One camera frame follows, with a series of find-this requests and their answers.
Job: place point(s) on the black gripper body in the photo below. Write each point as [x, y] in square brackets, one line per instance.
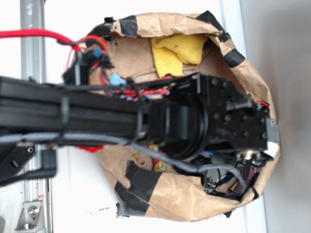
[211, 114]

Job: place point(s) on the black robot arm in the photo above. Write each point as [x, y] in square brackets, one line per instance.
[89, 115]

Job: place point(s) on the yellow microfiber cloth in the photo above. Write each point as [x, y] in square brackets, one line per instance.
[170, 53]

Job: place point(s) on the light blue sponge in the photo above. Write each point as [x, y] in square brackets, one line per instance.
[116, 79]

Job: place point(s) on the brown paper bag bin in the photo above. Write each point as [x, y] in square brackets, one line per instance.
[140, 190]

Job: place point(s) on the multicolour braided rope toy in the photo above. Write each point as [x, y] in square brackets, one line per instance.
[158, 165]

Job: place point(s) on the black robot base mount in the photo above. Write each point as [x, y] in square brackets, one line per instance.
[12, 160]

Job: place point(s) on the aluminium extrusion rail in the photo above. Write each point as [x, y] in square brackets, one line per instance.
[33, 65]

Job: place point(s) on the metal corner bracket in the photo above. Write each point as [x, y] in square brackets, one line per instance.
[31, 219]

